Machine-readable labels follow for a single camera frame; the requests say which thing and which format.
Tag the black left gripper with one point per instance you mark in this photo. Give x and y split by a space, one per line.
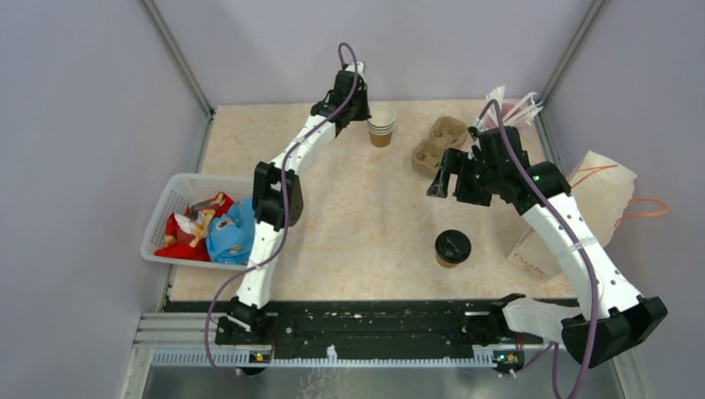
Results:
363 113

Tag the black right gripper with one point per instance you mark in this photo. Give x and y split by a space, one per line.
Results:
458 161

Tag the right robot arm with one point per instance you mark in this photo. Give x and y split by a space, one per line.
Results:
611 316

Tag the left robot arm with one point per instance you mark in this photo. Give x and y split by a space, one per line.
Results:
277 198

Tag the stack of paper cups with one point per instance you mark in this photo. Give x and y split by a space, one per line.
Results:
381 124

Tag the brown pulp cup carrier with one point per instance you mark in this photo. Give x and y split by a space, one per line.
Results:
445 133

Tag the pink straw holder cup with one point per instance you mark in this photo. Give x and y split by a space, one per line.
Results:
508 110

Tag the blue snack bag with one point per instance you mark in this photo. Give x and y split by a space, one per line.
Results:
231 236

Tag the white plastic basket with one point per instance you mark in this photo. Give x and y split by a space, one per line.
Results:
182 191

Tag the red snack bag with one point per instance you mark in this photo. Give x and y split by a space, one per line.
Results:
185 234

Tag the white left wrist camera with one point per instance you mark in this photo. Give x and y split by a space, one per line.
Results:
358 67

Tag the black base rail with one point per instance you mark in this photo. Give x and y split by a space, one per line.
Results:
397 333

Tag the paper takeout bag orange handles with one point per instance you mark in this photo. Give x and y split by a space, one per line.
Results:
604 191

